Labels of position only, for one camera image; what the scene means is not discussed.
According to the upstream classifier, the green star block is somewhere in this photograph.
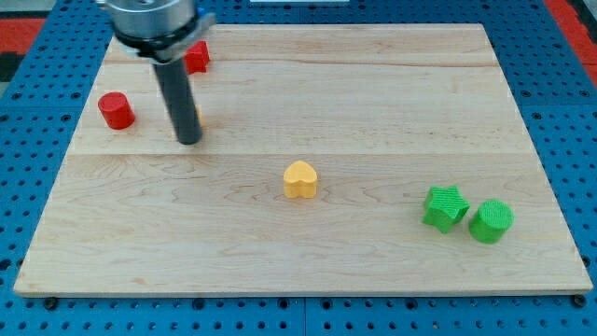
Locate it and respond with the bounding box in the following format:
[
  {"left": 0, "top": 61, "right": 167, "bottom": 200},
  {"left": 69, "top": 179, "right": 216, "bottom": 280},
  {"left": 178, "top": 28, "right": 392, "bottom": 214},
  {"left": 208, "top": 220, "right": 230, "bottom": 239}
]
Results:
[{"left": 422, "top": 186, "right": 470, "bottom": 233}]

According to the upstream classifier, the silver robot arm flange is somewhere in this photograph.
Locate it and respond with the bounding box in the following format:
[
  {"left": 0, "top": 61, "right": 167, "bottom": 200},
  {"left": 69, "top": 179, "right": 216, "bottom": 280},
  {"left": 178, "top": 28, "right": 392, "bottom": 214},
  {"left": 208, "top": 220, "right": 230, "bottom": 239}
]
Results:
[{"left": 97, "top": 0, "right": 216, "bottom": 64}]

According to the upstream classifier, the red block behind arm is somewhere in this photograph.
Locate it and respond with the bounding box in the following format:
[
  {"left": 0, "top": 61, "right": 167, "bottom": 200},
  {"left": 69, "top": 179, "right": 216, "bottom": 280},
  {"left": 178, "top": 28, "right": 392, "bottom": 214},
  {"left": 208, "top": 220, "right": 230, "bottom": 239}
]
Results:
[{"left": 183, "top": 40, "right": 210, "bottom": 75}]

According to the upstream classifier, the green cylinder block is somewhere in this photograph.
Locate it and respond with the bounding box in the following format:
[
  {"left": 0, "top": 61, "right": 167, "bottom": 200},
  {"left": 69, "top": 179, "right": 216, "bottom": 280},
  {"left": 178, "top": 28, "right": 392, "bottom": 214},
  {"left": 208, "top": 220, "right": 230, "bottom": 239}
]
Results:
[{"left": 469, "top": 199, "right": 515, "bottom": 244}]

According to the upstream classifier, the light wooden board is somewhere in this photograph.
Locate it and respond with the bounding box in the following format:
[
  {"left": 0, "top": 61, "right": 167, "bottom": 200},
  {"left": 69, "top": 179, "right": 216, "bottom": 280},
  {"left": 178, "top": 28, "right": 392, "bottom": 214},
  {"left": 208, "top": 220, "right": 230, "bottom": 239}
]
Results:
[{"left": 14, "top": 24, "right": 593, "bottom": 298}]

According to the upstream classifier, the red cylinder block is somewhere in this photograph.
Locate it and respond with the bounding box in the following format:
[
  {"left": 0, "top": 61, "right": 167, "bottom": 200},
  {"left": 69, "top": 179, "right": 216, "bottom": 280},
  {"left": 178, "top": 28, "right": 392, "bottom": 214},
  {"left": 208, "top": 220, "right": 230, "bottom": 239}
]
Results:
[{"left": 97, "top": 91, "right": 135, "bottom": 130}]

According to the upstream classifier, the yellow block behind rod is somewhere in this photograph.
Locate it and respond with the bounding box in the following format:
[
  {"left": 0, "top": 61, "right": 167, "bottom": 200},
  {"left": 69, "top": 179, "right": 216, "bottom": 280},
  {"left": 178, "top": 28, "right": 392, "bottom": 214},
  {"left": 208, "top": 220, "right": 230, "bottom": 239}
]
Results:
[{"left": 195, "top": 105, "right": 203, "bottom": 128}]

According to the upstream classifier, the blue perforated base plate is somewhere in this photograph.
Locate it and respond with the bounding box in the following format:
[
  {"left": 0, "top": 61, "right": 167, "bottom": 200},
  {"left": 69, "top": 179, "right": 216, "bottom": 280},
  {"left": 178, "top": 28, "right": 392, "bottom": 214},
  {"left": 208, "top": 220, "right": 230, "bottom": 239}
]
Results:
[{"left": 1, "top": 0, "right": 596, "bottom": 335}]

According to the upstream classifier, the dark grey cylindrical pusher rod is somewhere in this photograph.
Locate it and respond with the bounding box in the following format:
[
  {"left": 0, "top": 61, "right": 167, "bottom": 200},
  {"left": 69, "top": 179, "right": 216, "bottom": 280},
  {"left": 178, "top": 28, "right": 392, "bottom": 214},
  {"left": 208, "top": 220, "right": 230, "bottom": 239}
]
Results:
[{"left": 153, "top": 59, "right": 202, "bottom": 145}]

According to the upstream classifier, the yellow heart block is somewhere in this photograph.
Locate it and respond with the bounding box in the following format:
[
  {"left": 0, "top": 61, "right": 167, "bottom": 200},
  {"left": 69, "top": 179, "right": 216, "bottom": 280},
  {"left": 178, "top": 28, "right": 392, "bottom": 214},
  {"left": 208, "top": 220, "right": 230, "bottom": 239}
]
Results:
[{"left": 283, "top": 161, "right": 318, "bottom": 199}]

